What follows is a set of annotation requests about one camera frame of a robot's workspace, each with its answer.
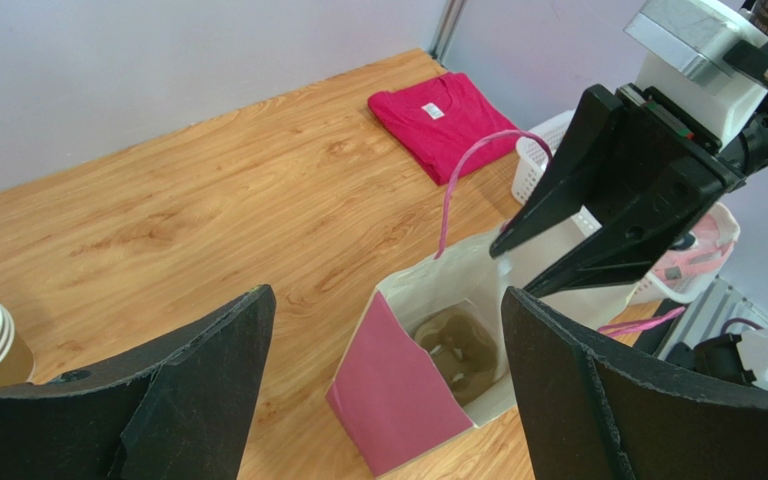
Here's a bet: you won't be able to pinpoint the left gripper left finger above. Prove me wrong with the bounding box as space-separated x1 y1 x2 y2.
0 284 276 479

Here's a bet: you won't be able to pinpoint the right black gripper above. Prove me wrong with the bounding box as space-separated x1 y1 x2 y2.
489 84 739 298

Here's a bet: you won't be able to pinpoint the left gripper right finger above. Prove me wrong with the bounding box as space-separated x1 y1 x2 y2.
501 287 768 479

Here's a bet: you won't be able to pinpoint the beige Cakes paper bag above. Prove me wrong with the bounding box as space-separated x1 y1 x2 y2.
325 129 688 479

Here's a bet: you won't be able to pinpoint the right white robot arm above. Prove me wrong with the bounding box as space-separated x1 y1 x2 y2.
490 85 768 303

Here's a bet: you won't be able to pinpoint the white plastic laundry basket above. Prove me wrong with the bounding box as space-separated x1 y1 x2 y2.
510 109 741 305

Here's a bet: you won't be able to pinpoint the white and pink clothes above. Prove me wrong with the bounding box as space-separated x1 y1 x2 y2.
647 202 741 303

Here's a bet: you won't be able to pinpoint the folded red t-shirt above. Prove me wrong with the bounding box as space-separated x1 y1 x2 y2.
367 72 516 185

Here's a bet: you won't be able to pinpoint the aluminium frame rail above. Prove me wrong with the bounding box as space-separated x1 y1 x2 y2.
653 276 768 360

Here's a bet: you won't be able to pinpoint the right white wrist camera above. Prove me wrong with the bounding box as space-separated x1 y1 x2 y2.
624 1 768 146

